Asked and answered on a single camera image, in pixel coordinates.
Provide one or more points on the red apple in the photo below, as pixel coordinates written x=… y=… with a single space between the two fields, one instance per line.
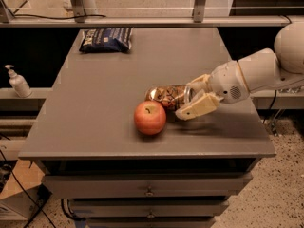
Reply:
x=149 y=118

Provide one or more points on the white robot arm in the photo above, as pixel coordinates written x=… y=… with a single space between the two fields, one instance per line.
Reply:
x=281 y=67

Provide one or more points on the blue chip bag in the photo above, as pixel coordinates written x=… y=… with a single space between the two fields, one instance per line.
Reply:
x=97 y=40

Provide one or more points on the cardboard box on floor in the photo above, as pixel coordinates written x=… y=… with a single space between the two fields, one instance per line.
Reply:
x=23 y=192

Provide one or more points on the right metal frame post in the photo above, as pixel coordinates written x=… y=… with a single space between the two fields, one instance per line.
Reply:
x=198 y=10

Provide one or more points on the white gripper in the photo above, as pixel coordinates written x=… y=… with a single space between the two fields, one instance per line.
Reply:
x=225 y=81

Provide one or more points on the top drawer knob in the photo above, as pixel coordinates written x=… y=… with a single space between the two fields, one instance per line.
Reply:
x=149 y=192

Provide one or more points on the drawer knob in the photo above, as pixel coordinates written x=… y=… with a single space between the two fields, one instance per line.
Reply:
x=151 y=215
x=149 y=192

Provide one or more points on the white pump bottle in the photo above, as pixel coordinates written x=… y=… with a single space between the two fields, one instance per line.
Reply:
x=18 y=82

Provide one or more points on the left metal frame post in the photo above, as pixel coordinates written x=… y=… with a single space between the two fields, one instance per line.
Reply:
x=78 y=10

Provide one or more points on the grey drawer cabinet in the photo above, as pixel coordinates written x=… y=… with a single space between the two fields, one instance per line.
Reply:
x=108 y=141

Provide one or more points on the metal frame post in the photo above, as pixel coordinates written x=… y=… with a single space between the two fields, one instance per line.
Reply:
x=78 y=10
x=198 y=10

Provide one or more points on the orange soda can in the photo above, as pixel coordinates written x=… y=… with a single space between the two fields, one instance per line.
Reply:
x=171 y=97

